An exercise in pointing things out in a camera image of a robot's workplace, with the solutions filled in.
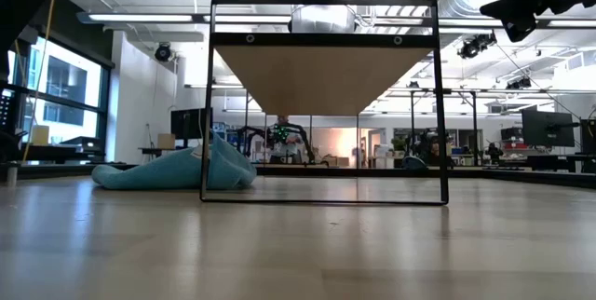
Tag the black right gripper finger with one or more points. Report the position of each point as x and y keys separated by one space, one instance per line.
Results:
x=521 y=27
x=512 y=6

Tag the black background robot arm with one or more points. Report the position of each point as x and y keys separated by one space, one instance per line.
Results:
x=305 y=134

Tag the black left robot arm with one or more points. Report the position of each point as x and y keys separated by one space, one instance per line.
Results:
x=18 y=2

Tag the black metal wooden shelf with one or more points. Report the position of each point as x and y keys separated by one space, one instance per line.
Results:
x=321 y=81

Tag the large black ceiling spotlight cluster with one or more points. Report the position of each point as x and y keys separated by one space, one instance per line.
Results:
x=476 y=44

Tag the small black ceiling spotlight cluster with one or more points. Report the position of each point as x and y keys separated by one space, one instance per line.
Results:
x=519 y=84

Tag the black computer monitor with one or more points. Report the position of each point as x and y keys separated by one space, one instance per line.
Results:
x=589 y=136
x=547 y=128
x=188 y=124

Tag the black stand pole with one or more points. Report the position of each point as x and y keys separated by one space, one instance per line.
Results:
x=474 y=127

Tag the red storage bins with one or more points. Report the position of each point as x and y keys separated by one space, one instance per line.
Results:
x=517 y=144

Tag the person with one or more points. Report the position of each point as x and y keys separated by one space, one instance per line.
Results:
x=282 y=144

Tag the long ceiling light strip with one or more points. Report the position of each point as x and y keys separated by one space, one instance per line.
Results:
x=139 y=18

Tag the cardboard box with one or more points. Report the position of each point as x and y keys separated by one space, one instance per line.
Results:
x=166 y=141

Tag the teal cloth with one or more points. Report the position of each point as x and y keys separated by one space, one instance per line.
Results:
x=153 y=174

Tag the black desk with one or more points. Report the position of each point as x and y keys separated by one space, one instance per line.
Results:
x=56 y=153

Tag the yellow box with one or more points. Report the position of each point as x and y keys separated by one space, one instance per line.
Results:
x=40 y=135

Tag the black perforated panel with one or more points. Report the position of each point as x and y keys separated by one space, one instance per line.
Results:
x=7 y=110

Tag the black table edge frame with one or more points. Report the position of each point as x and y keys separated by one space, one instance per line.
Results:
x=512 y=176

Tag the round black ceiling camera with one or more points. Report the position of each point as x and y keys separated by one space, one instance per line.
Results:
x=163 y=52

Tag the short silver metal post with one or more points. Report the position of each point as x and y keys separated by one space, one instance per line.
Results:
x=11 y=176

